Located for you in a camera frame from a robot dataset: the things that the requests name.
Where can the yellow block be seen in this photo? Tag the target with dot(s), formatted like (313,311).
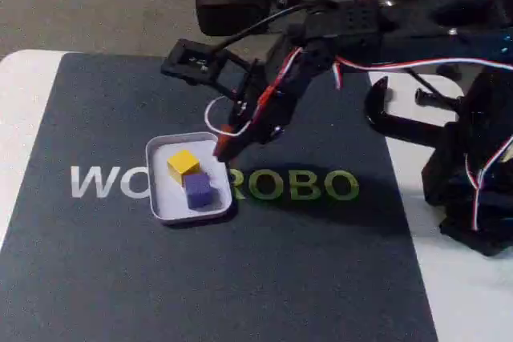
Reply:
(182,163)

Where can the white rectangular tray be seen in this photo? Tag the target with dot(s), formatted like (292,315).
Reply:
(160,198)

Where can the purple block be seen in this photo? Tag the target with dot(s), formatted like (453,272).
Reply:
(198,194)

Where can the black table clamp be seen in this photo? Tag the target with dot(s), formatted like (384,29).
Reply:
(384,117)

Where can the black mat with WOWROBO print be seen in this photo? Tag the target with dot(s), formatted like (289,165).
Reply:
(200,278)

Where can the black camera box with frame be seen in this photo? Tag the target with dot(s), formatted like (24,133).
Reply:
(192,61)

